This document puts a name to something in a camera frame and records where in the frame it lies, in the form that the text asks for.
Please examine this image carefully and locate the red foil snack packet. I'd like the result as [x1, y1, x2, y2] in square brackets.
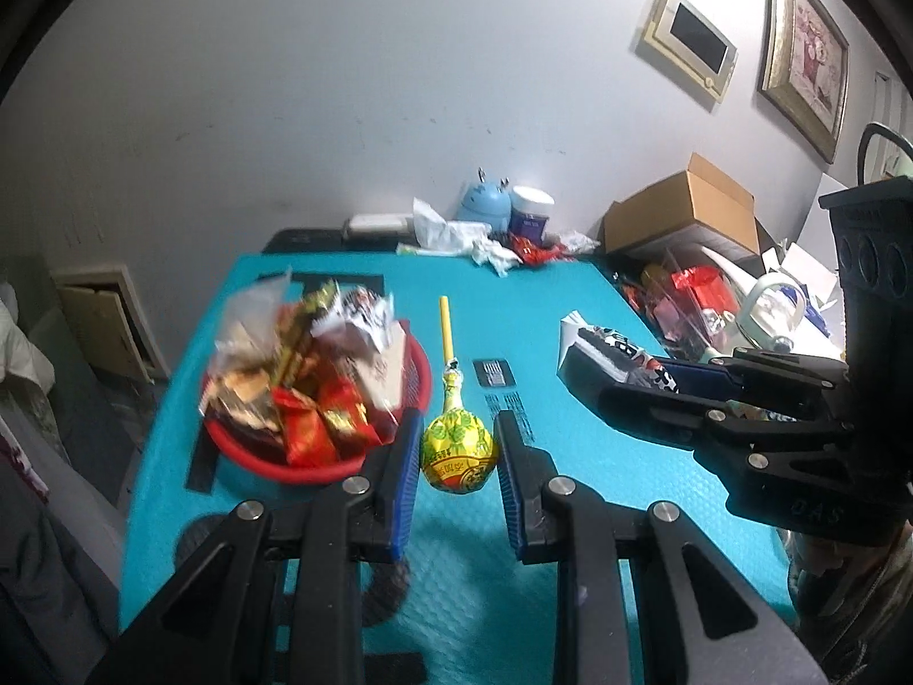
[272, 385, 338, 470]

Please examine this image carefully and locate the gold framed picture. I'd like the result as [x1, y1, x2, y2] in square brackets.
[756, 0, 851, 164]

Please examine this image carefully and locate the white kettle with handle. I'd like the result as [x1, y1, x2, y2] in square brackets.
[738, 272, 810, 354]

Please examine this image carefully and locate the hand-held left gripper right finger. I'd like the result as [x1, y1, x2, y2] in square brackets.
[494, 410, 829, 685]

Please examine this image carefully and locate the white cardboard box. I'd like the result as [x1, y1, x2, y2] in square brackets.
[760, 239, 850, 340]

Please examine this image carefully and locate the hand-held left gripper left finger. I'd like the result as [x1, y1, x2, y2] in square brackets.
[86, 406, 423, 685]

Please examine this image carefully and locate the cream framed wall panel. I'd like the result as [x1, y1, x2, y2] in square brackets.
[637, 0, 739, 102]

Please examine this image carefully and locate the wooden wall hatch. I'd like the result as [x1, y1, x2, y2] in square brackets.
[51, 264, 171, 381]

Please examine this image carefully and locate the red plastic mesh basket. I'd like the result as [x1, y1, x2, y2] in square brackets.
[200, 339, 434, 487]

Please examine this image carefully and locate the clear plastic snack bag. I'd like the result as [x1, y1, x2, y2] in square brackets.
[212, 267, 293, 379]

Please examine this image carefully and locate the red gift packet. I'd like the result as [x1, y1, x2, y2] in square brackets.
[666, 265, 723, 316]

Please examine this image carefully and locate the blue round antler device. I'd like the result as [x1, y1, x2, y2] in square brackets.
[456, 167, 512, 225]

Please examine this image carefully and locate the red candy wrapper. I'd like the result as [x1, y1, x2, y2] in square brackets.
[510, 232, 566, 267]

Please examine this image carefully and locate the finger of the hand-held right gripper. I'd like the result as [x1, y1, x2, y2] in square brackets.
[567, 342, 851, 453]
[662, 348, 851, 416]

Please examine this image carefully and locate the yellow lollipop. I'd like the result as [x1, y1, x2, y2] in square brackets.
[421, 296, 498, 495]

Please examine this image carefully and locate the small red sachet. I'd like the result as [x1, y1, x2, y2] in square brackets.
[619, 277, 653, 319]

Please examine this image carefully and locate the flat white box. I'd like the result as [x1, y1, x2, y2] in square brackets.
[341, 212, 416, 240]

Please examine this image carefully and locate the brown cardboard box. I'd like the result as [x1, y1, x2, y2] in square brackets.
[601, 152, 762, 259]

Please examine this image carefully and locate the teal bubble mat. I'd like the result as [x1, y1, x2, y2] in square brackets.
[118, 253, 793, 685]

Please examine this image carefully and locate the white cloth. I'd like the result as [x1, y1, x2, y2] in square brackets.
[0, 284, 56, 401]

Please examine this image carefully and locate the dark cloth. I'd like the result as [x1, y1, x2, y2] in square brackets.
[0, 442, 122, 685]

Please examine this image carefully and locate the crumpled white tissue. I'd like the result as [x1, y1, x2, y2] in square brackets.
[471, 235, 522, 277]

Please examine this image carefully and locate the dark blue jar white lid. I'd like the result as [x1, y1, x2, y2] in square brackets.
[510, 187, 555, 240]

